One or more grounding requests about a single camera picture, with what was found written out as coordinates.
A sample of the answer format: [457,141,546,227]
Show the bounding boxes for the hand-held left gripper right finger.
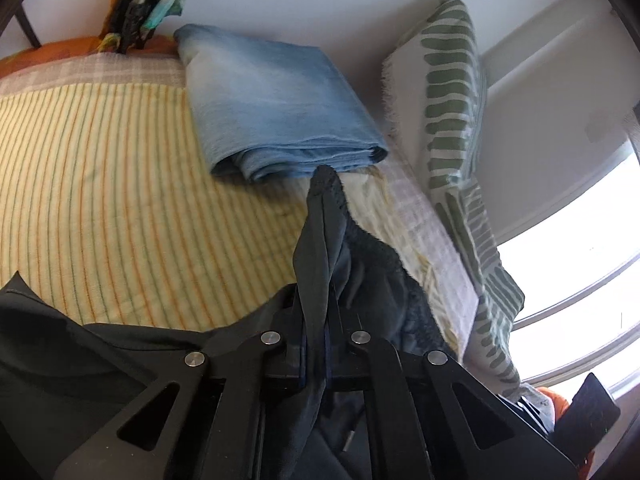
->
[325,302,586,480]

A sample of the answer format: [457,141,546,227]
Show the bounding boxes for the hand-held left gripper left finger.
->
[52,284,307,480]

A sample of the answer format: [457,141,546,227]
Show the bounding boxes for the black pants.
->
[0,165,466,480]

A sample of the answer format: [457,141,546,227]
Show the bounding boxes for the window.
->
[495,145,640,396]

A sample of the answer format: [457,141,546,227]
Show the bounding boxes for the yellow striped bedspread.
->
[0,52,481,361]

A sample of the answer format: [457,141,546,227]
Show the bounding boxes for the folded light blue cloth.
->
[173,23,391,184]

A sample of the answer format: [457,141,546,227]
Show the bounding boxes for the green patterned white pillow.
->
[382,0,526,403]

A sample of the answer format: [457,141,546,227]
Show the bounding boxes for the folded metal stand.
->
[116,0,168,55]

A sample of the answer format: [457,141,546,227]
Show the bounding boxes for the orange bed sheet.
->
[0,35,179,79]

